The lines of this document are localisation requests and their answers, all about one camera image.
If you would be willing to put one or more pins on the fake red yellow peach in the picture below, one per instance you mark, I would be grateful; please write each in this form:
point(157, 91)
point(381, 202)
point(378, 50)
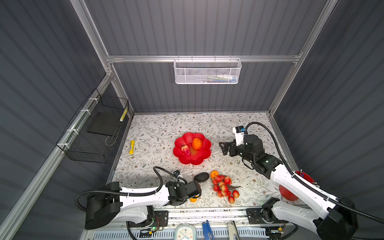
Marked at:
point(186, 150)

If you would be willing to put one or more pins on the small fake orange tangerine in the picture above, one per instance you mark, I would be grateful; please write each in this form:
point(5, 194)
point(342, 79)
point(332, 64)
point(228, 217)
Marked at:
point(214, 174)

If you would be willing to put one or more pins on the white tube in basket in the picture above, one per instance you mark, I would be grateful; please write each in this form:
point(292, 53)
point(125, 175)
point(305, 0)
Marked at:
point(228, 78)

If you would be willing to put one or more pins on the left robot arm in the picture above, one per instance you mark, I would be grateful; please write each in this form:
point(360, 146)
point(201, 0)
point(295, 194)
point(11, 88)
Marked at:
point(113, 203)

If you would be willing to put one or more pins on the fake red grape bunch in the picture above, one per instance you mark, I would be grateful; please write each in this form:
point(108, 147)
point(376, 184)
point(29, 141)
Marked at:
point(224, 188)

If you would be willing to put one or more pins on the white wire wall basket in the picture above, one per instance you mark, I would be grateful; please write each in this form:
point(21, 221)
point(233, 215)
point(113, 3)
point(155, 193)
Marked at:
point(204, 71)

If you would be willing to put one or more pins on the fake orange fruit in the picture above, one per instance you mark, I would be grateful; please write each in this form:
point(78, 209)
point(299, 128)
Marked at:
point(197, 143)

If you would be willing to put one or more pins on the yellow marker on table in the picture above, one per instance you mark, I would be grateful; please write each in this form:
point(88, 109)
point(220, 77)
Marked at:
point(132, 147)

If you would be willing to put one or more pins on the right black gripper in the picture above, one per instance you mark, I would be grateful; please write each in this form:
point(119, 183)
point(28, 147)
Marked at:
point(232, 145)

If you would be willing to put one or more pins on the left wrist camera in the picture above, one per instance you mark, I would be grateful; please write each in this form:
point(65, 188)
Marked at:
point(177, 174)

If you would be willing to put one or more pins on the blue handled tool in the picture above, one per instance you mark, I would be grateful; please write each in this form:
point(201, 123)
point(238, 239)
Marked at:
point(207, 231)

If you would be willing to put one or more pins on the yellow marker in basket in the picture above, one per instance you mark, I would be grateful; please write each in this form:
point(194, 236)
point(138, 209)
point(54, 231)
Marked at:
point(124, 114)

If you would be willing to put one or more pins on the fake black avocado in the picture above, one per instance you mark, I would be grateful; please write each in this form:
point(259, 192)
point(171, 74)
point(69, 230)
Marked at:
point(202, 177)

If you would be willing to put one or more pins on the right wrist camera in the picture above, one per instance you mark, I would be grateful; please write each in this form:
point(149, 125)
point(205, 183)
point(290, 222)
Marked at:
point(239, 132)

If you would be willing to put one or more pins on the white alarm clock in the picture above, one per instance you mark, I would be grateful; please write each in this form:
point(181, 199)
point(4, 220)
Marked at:
point(185, 232)

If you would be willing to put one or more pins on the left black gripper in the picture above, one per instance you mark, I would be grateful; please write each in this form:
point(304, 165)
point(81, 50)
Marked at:
point(191, 183)

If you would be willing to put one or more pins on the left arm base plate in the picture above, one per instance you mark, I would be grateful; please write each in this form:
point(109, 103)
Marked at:
point(158, 219)

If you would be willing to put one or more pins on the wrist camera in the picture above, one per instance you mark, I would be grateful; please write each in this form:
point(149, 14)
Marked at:
point(239, 132)
point(177, 174)

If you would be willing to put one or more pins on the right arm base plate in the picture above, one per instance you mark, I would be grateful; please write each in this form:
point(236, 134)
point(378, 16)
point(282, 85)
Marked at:
point(258, 216)

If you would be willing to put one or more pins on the black wire wall basket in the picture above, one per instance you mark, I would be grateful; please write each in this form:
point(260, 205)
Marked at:
point(97, 131)

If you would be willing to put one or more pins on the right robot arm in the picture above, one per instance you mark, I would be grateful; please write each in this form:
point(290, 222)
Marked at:
point(328, 217)

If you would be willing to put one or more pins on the red flower-shaped fruit bowl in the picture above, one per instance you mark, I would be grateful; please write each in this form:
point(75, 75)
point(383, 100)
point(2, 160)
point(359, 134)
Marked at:
point(198, 156)

